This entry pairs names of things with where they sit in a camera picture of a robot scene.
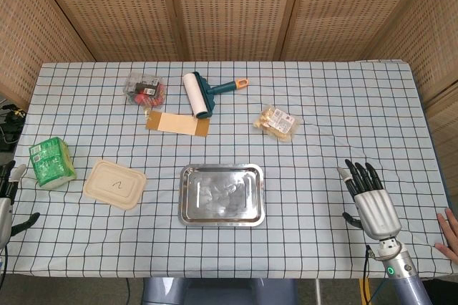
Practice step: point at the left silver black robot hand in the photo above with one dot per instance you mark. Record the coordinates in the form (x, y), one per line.
(5, 197)

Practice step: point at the person's bare hand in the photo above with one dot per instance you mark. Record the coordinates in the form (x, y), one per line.
(449, 233)

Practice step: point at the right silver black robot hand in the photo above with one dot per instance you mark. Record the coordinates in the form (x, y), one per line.
(376, 208)

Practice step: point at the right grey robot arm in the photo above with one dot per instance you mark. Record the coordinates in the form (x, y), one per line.
(404, 276)

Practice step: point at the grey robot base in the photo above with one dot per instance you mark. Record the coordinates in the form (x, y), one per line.
(218, 291)

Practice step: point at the clear labelled bag of snacks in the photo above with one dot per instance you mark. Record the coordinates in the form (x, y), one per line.
(277, 122)

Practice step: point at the rectangular metal tray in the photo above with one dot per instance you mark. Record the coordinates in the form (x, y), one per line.
(222, 194)

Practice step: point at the beige paper pulp lid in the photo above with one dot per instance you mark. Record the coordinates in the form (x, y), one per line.
(114, 184)

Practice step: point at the blue white checkered tablecloth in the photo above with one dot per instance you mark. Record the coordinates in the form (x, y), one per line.
(229, 162)

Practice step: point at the brown cardboard piece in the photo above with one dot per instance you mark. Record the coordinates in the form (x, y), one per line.
(177, 123)

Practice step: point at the teal lint roller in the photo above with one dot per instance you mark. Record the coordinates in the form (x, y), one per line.
(204, 92)

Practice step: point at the bamboo folding screen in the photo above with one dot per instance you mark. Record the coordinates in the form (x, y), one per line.
(229, 8)

